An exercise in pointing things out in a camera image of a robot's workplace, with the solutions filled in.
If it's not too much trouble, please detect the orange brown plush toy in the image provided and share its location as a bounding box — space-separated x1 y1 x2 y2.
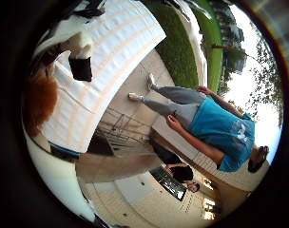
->
21 69 59 138

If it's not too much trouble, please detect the white orange striped tablecloth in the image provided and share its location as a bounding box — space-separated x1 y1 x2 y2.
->
39 0 167 155

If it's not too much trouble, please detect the black box under table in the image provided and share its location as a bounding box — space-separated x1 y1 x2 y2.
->
87 130 116 157

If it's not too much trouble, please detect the blue table edge bar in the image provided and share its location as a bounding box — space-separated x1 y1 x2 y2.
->
48 141 82 157

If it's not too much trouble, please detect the distant building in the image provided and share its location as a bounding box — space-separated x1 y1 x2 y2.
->
219 6 248 75

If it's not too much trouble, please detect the person in blue shirt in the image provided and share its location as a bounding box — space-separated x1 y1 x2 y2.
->
127 73 270 174

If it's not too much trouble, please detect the seated person in black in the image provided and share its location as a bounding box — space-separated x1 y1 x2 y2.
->
164 162 202 194

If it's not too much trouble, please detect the black floor grate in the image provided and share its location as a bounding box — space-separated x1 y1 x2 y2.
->
149 166 187 202

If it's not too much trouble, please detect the leaning tree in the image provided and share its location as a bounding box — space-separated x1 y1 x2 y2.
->
210 34 284 127

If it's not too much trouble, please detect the metal table frame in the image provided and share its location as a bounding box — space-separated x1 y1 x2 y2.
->
99 107 156 150

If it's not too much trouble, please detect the pale brick low wall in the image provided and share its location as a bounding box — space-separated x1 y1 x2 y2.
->
150 115 270 193

